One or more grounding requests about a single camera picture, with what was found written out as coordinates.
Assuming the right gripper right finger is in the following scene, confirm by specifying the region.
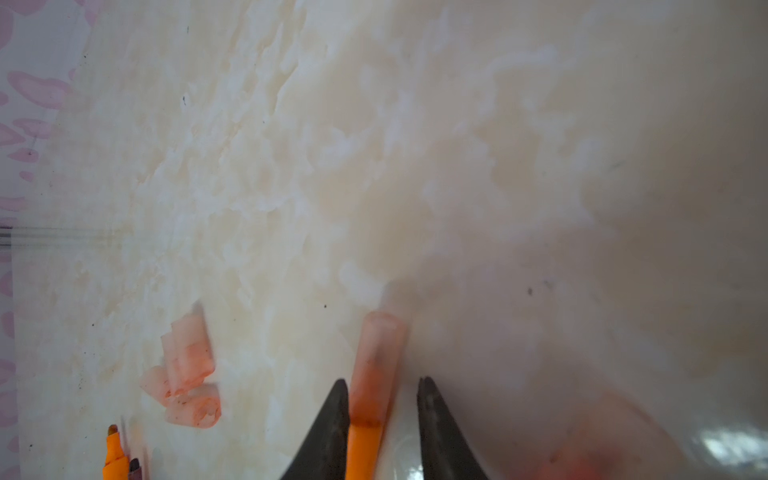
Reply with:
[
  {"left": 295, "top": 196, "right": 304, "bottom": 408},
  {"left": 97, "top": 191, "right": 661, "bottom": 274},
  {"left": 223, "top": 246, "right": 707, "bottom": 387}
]
[{"left": 417, "top": 376, "right": 488, "bottom": 480}]

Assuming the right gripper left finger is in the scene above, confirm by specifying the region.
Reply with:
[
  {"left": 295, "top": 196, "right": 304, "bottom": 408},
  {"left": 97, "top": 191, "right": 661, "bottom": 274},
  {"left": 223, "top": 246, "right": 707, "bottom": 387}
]
[{"left": 281, "top": 379, "right": 350, "bottom": 480}]

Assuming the orange pen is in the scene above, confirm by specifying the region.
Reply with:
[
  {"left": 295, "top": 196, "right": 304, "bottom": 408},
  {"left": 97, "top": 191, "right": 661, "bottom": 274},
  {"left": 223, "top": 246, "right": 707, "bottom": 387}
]
[
  {"left": 345, "top": 423, "right": 384, "bottom": 480},
  {"left": 102, "top": 424, "right": 130, "bottom": 480}
]

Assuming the purple pen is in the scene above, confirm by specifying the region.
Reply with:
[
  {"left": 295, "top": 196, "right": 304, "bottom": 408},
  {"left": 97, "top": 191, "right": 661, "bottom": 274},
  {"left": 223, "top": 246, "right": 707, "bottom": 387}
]
[{"left": 127, "top": 458, "right": 143, "bottom": 480}]

